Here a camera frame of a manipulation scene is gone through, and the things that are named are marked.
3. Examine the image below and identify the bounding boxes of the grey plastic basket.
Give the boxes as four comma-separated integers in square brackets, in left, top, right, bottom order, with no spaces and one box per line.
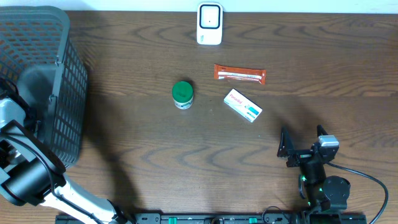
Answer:
[1,6,88,167]

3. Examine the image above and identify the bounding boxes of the black camera cable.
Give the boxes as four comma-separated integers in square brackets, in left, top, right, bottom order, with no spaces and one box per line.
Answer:
[325,161,389,224]

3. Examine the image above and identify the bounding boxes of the orange snack packet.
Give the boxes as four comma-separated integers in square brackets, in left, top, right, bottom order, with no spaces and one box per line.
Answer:
[214,64,266,85]

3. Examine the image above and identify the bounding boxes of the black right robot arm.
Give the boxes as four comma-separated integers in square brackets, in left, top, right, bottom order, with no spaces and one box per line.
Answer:
[277,125,351,213]

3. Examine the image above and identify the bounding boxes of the green lid jar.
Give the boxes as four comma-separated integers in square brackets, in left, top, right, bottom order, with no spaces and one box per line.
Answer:
[172,82,193,110]

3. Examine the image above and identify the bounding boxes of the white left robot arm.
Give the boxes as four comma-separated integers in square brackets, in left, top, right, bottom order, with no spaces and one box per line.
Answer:
[1,78,134,223]

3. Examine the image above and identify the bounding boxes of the white Panadol medicine box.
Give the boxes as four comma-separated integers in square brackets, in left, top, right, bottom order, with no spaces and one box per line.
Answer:
[223,89,262,123]

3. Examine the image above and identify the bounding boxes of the white barcode scanner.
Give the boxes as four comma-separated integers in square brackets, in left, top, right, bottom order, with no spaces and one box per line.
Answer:
[197,2,223,45]

